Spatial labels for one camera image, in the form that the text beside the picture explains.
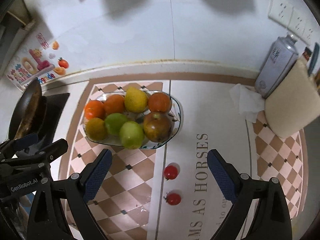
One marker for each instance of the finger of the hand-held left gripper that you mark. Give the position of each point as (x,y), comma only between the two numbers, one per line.
(25,140)
(50,150)

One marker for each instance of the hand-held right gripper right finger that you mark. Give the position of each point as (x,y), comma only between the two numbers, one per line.
(221,175)

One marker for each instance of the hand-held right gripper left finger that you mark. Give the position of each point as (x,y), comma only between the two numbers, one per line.
(97,175)

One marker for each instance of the yellow green pear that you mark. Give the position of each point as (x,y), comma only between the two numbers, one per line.
(95,128)

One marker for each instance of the cherry tomato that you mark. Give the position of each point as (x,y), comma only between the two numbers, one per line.
(173,198)
(171,172)

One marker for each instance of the green apple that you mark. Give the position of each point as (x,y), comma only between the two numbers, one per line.
(115,123)
(131,135)

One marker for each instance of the orange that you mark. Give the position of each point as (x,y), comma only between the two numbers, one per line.
(94,109)
(114,104)

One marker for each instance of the floral oval plate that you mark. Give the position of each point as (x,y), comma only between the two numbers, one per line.
(176,115)

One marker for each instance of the brown green pomegranate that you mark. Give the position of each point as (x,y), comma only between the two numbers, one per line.
(157,126)

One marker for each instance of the reddish tangerine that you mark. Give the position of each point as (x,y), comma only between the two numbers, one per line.
(160,102)

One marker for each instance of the black frying pan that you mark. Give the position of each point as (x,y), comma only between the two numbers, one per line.
(27,110)

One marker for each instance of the black gas stove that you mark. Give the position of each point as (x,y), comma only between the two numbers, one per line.
(55,115)

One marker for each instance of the brown checkered table mat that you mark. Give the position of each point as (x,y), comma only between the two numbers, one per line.
(140,180)

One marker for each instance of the white crumpled tissue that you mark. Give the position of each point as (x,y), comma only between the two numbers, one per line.
(246,100)

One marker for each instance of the cream utensil holder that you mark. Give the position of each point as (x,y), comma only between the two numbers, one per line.
(287,105)

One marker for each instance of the silver metal can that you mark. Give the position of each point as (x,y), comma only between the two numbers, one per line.
(275,67)

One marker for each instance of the dark kitchen knife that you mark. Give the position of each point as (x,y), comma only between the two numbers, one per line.
(314,57)

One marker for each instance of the colourful wall sticker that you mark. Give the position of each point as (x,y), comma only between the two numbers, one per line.
(27,67)

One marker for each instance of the orange ingot wall sticker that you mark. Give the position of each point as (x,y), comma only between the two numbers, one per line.
(60,71)

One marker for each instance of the red apple wall sticker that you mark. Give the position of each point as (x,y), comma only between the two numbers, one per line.
(63,63)

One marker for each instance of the orange segment wall sticker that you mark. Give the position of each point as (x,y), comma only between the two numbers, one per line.
(55,45)

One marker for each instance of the red square wall sticker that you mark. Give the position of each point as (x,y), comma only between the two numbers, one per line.
(42,40)

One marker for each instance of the white wall socket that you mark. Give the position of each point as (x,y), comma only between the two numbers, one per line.
(298,22)
(281,8)
(310,33)

